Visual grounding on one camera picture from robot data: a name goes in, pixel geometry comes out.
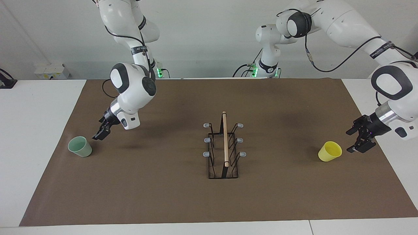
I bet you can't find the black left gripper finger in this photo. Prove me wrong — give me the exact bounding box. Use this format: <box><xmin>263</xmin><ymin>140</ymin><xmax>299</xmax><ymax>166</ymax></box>
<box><xmin>346</xmin><ymin>137</ymin><xmax>376</xmax><ymax>154</ymax></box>
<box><xmin>346</xmin><ymin>119</ymin><xmax>364</xmax><ymax>136</ymax></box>

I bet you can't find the pale green plastic cup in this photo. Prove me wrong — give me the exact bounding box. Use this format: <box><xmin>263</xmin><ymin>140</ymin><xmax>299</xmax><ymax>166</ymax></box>
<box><xmin>68</xmin><ymin>136</ymin><xmax>92</xmax><ymax>158</ymax></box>

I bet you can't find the yellow plastic cup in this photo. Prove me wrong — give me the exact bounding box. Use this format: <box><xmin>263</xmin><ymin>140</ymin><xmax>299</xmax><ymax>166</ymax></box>
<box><xmin>318</xmin><ymin>141</ymin><xmax>343</xmax><ymax>162</ymax></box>

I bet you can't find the white power socket box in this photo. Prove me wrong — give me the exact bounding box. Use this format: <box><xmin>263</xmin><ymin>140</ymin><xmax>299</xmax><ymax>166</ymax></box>
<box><xmin>34</xmin><ymin>63</ymin><xmax>71</xmax><ymax>80</ymax></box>

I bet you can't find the brown table mat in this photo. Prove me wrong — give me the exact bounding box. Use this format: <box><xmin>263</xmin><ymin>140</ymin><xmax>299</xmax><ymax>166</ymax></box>
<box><xmin>19</xmin><ymin>78</ymin><xmax>418</xmax><ymax>227</ymax></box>

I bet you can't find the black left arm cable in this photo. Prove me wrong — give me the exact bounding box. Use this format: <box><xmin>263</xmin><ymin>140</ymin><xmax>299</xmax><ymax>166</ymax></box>
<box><xmin>276</xmin><ymin>8</ymin><xmax>383</xmax><ymax>73</ymax></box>

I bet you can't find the black clamp mount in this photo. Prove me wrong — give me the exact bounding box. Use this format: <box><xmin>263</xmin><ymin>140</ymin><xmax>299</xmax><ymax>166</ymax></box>
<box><xmin>0</xmin><ymin>69</ymin><xmax>17</xmax><ymax>89</ymax></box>

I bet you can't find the black wire cup rack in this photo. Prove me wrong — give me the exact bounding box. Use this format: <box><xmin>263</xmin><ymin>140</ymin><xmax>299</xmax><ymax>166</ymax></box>
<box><xmin>203</xmin><ymin>111</ymin><xmax>247</xmax><ymax>179</ymax></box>

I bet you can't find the black base cable bundle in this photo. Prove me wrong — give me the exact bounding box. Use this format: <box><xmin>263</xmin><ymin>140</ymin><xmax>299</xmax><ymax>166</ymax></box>
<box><xmin>233</xmin><ymin>49</ymin><xmax>263</xmax><ymax>78</ymax></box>

